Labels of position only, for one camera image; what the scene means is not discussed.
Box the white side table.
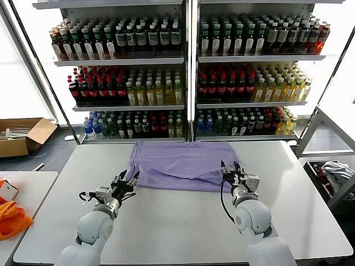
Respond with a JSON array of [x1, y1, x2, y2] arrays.
[[0, 171, 59, 266]]

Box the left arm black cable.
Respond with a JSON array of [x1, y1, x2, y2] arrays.
[[78, 190, 97, 204]]

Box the grey slanted window post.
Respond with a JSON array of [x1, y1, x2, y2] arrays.
[[0, 5, 59, 127]]

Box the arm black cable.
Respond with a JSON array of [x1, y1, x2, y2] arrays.
[[78, 190, 97, 204], [220, 177, 237, 224]]

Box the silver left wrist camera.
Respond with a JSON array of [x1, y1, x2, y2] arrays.
[[95, 186, 112, 201]]

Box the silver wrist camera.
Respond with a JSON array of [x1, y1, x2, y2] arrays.
[[95, 186, 112, 201], [245, 173, 261, 194]]

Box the black plastic bin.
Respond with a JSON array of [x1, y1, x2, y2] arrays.
[[303, 160, 355, 204]]

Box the dark drink bottle grey label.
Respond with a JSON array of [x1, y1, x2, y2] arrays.
[[170, 23, 181, 52], [126, 24, 138, 53], [288, 22, 301, 53], [309, 22, 322, 54], [159, 23, 170, 52], [298, 22, 311, 53], [148, 23, 159, 52], [136, 23, 148, 53], [115, 24, 128, 53]]

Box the red crumpled garment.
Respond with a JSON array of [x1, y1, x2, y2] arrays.
[[312, 163, 335, 196]]

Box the white strips in carton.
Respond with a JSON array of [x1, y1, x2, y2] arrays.
[[0, 126, 31, 141]]

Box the purple t-shirt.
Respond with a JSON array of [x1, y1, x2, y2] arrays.
[[128, 140, 242, 193]]

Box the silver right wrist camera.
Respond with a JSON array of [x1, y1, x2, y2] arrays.
[[245, 173, 261, 194]]

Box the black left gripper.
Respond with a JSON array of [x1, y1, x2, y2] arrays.
[[109, 170, 140, 206]]

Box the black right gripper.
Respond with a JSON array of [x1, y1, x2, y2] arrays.
[[220, 160, 250, 192]]

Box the small white orange box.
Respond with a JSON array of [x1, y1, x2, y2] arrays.
[[0, 183, 19, 201]]

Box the dark slanted window post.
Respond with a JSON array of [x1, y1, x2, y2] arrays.
[[7, 0, 83, 145], [315, 11, 355, 109]]

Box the grey metal bottle shelf unit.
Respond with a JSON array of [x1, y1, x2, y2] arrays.
[[191, 0, 328, 144], [32, 0, 189, 145]]

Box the dark bottle beige label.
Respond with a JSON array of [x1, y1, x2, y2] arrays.
[[266, 22, 280, 54], [278, 22, 290, 53]]

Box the open cardboard box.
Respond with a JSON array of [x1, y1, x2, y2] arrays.
[[0, 117, 58, 158]]

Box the orange fabric bag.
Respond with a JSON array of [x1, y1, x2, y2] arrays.
[[0, 178, 34, 241]]

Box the dark tea bottle green label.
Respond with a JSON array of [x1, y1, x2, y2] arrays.
[[200, 23, 211, 55], [211, 23, 222, 55], [80, 26, 95, 60], [234, 23, 245, 55], [103, 25, 116, 60], [245, 23, 256, 55], [69, 27, 84, 61], [92, 25, 105, 60], [256, 23, 266, 55], [222, 23, 233, 55], [59, 27, 73, 61]]

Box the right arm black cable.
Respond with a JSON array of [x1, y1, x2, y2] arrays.
[[220, 177, 237, 224]]

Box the grey crumpled garment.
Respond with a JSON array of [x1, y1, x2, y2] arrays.
[[321, 161, 355, 191]]

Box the red drink bottle grey label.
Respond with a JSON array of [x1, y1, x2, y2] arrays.
[[318, 24, 331, 55]]

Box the grey metal frame cart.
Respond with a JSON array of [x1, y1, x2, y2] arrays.
[[293, 106, 355, 214]]

